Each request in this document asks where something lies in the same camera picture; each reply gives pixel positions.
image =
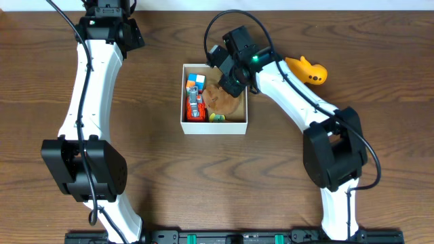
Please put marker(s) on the multicolour puzzle cube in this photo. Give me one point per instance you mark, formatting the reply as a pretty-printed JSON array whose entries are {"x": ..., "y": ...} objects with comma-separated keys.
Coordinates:
[{"x": 195, "y": 80}]

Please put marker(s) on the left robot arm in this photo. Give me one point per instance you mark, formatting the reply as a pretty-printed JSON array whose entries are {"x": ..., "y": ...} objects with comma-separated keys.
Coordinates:
[{"x": 81, "y": 159}]

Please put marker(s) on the black mounting rail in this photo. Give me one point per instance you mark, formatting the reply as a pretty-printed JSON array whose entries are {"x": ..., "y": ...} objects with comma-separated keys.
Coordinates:
[{"x": 294, "y": 236}]

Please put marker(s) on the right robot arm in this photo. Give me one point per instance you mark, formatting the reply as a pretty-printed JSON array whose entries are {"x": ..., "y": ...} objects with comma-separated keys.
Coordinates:
[{"x": 334, "y": 150}]

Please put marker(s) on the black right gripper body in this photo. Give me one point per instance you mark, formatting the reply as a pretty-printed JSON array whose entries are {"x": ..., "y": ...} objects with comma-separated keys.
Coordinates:
[{"x": 235, "y": 83}]

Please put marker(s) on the red toy truck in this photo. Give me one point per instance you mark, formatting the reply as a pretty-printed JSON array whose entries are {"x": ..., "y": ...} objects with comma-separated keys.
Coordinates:
[{"x": 195, "y": 107}]

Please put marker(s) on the white cardboard box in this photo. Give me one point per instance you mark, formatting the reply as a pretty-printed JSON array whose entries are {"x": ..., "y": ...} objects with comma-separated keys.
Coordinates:
[{"x": 236, "y": 123}]

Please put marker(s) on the brown plush toy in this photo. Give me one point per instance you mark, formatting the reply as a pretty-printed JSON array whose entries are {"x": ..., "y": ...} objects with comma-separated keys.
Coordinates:
[{"x": 219, "y": 101}]

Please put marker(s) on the orange rubber animal toy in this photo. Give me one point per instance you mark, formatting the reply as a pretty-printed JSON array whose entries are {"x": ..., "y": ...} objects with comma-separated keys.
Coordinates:
[{"x": 314, "y": 74}]

